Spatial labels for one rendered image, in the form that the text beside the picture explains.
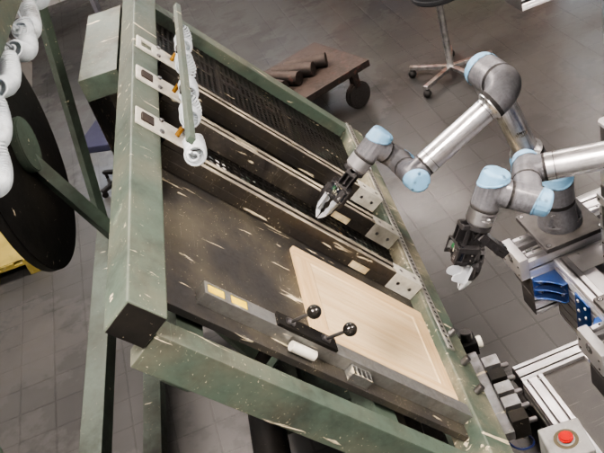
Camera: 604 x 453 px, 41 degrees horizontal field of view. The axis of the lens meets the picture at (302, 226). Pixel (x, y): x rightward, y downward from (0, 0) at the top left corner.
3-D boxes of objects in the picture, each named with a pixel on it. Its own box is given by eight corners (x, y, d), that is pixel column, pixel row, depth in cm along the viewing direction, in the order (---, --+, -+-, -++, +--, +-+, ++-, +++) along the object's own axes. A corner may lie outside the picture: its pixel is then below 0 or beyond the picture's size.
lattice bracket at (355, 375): (367, 389, 223) (373, 382, 222) (347, 380, 220) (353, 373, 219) (363, 379, 227) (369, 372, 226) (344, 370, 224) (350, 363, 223)
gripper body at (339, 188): (320, 192, 260) (342, 164, 256) (325, 187, 268) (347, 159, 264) (339, 208, 259) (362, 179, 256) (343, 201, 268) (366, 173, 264)
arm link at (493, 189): (517, 181, 201) (483, 173, 201) (502, 218, 207) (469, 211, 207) (513, 168, 208) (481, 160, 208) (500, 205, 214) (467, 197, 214)
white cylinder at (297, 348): (288, 353, 212) (312, 364, 215) (295, 345, 211) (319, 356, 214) (286, 345, 214) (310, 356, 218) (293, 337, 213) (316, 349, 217)
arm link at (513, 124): (537, 197, 280) (477, 79, 249) (514, 177, 293) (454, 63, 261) (565, 176, 280) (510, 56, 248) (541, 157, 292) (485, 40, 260)
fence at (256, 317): (464, 425, 245) (473, 416, 243) (196, 303, 202) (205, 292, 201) (458, 413, 249) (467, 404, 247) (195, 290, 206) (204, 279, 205)
